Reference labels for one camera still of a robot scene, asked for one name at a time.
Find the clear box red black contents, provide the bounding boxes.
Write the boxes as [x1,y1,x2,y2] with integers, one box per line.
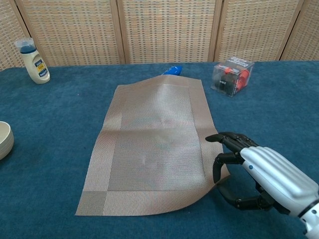
[210,56,255,98]

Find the cream mayonnaise squeeze bottle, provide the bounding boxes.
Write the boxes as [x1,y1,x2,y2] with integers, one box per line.
[14,37,51,85]

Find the white round bowl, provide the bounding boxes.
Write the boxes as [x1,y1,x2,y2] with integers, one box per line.
[0,120,15,161]

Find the grey woven placemat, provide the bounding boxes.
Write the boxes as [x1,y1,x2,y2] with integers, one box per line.
[74,76,230,217]

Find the blue carpet table cover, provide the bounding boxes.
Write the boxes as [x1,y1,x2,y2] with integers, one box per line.
[0,60,319,239]

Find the woven wooden folding screen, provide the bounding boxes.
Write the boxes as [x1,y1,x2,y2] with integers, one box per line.
[0,0,319,72]

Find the blue snack packet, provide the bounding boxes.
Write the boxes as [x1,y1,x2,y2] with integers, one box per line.
[160,65,183,77]

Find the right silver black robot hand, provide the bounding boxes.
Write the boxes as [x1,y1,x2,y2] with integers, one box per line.
[205,131,319,217]

